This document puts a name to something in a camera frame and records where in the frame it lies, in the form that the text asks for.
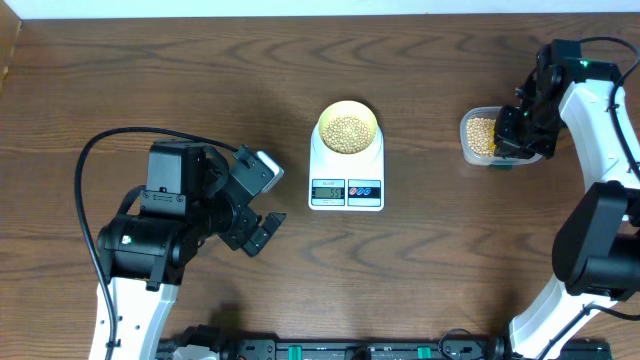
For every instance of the soybeans in bowl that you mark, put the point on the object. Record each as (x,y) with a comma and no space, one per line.
(347,134)

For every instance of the white digital kitchen scale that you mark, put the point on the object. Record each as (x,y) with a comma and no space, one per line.
(346,182)

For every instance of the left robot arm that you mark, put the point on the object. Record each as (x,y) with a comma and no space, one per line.
(142,285)

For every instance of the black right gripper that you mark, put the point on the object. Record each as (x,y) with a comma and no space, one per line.
(507,142)

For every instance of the clear plastic soybean container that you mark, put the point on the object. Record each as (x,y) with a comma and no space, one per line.
(474,159)

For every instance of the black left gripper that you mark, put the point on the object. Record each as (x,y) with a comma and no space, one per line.
(239,231)

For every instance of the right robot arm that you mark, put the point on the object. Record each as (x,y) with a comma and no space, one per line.
(594,265)

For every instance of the pale yellow plastic bowl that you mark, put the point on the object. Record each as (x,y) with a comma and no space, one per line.
(348,108)

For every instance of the soybeans in container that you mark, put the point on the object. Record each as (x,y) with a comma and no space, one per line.
(480,132)

